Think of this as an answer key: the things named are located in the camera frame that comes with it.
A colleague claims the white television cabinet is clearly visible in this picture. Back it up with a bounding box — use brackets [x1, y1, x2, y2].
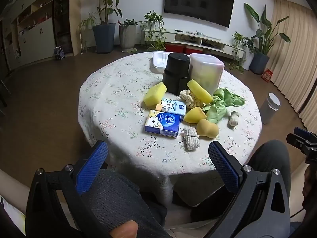
[144, 28, 245, 60]

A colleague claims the yellow teardrop makeup sponge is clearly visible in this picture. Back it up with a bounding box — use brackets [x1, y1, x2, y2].
[184, 107, 207, 124]

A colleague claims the white wall cabinet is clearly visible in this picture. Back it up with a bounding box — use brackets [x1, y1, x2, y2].
[0, 0, 57, 71]

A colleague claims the person's left hand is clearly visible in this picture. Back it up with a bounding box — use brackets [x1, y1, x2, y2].
[109, 220, 139, 238]

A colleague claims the black cylinder container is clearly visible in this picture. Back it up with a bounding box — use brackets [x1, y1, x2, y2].
[162, 53, 191, 96]

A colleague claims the green cloth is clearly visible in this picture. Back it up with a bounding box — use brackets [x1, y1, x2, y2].
[202, 87, 245, 124]

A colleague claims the grassy potted plant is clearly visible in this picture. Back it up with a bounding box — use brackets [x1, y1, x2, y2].
[78, 12, 97, 55]

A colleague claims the translucent plastic container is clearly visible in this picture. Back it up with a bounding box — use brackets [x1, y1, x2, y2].
[188, 53, 225, 95]

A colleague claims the dark glass cabinet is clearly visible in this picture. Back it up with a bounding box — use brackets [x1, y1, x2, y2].
[53, 0, 75, 56]

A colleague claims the vine plant in white pot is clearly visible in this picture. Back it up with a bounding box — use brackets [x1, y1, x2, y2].
[228, 31, 255, 73]

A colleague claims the person's right leg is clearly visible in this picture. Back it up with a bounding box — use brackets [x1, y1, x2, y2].
[244, 140, 291, 173]

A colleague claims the trailing vine plant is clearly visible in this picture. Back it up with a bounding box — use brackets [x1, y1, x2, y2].
[139, 10, 167, 52]

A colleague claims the light blue tissue pack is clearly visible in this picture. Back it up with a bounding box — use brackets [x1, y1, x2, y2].
[155, 97, 187, 122]

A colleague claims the small grey rope piece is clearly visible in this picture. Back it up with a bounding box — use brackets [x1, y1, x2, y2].
[228, 111, 239, 129]

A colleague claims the wall television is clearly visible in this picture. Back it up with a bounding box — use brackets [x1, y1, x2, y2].
[164, 0, 235, 28]

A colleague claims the dark blue tissue pack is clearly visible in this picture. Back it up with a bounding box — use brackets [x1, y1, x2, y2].
[144, 109, 182, 138]

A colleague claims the grey knitted cloth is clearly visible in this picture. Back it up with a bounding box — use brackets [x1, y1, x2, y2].
[183, 126, 201, 151]

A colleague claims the red bag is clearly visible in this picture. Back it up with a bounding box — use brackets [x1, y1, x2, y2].
[261, 69, 273, 83]

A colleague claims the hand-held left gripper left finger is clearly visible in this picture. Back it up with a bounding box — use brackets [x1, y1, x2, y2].
[25, 140, 111, 238]

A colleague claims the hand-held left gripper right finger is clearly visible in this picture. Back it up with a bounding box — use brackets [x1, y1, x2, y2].
[208, 141, 291, 238]

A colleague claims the cream rope knot toy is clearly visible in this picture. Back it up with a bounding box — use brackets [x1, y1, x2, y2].
[180, 89, 205, 109]

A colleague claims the person's left leg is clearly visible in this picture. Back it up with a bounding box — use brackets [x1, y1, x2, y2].
[80, 170, 171, 238]

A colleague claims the beige curtain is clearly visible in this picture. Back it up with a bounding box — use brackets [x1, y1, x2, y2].
[266, 0, 317, 122]

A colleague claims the plant in white ribbed pot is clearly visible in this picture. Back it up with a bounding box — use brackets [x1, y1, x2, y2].
[117, 18, 138, 53]

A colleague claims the long yellow sponge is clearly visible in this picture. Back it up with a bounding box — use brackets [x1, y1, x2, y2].
[186, 79, 213, 104]

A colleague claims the grey cylinder bin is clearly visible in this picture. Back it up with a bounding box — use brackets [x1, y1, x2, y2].
[260, 92, 281, 125]

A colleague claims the tall potted tree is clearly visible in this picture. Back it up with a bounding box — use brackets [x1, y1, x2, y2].
[84, 0, 123, 54]

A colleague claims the large-leaf potted plant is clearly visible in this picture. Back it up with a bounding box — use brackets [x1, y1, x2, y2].
[244, 2, 291, 75]

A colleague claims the white tray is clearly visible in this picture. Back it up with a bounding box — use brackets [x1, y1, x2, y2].
[152, 52, 171, 73]

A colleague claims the tan gourd makeup sponge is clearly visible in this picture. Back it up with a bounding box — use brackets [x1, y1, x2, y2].
[196, 119, 220, 137]

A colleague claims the person's leg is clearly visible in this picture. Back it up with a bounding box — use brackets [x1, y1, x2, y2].
[244, 140, 291, 173]
[80, 170, 171, 238]

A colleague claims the yellow block sponge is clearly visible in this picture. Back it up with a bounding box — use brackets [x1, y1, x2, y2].
[143, 82, 168, 107]

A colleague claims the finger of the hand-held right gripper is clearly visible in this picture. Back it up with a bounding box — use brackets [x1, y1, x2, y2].
[286, 133, 309, 152]
[293, 127, 313, 137]

